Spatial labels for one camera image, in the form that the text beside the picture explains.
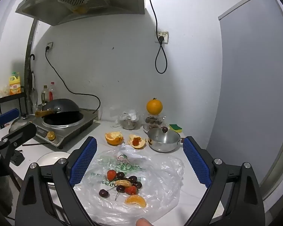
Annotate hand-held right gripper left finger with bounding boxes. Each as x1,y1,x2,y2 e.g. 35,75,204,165
15,136,98,226

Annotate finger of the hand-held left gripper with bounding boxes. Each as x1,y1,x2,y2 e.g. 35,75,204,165
1,122,37,151
0,108,20,134

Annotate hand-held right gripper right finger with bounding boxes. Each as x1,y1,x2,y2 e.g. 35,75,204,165
182,136,266,226

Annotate white plate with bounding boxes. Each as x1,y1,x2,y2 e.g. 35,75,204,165
36,151,71,185

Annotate printed clear plastic bag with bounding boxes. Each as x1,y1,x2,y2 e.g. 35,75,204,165
73,145,185,224

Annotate orange segment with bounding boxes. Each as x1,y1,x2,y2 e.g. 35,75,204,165
125,194,147,208
115,179,131,187

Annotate person's left forearm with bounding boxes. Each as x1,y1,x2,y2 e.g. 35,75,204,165
0,176,14,217

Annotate person's right hand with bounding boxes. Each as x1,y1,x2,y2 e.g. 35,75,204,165
135,218,152,226

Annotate steel wok lid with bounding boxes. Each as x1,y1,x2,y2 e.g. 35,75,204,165
9,116,36,133

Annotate black device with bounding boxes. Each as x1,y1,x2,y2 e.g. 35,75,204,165
11,151,24,166

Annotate black metal rack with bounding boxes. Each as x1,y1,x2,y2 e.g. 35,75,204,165
0,91,29,117

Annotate yellow oil bottle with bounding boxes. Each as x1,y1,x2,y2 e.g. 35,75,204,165
9,72,22,96

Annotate steel induction cooker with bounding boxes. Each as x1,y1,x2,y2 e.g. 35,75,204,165
33,108,98,147

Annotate steel pot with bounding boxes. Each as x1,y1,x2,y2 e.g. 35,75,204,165
147,135,185,153

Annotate peeled orange half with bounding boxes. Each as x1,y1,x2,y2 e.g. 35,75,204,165
105,131,124,146

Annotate steel pot lid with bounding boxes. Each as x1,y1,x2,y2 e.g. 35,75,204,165
148,127,181,144

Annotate red cap bottle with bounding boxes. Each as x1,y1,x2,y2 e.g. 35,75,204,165
48,82,56,101

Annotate glass bowl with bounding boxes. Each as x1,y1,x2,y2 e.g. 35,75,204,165
144,114,166,126

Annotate orange peel piece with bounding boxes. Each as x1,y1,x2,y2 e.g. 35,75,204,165
128,134,147,149

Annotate steel cup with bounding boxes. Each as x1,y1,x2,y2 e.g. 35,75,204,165
121,119,138,130

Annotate crumpled clear plastic wrap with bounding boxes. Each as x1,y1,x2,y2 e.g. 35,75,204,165
113,109,142,129

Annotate whole orange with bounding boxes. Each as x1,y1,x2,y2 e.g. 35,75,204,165
146,98,163,115

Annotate grey door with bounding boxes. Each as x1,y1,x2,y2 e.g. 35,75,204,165
218,0,283,193

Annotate steel range hood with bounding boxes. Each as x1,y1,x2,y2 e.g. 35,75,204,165
15,0,145,26

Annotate bottles at wall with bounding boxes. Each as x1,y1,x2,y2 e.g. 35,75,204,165
41,85,49,104

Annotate black wok with wooden handle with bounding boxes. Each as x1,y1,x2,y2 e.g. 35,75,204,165
35,98,82,118

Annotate black cooker cable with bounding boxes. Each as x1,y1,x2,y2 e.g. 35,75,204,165
45,47,101,120

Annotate black range hood cable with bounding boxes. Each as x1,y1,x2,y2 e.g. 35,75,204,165
144,0,168,74

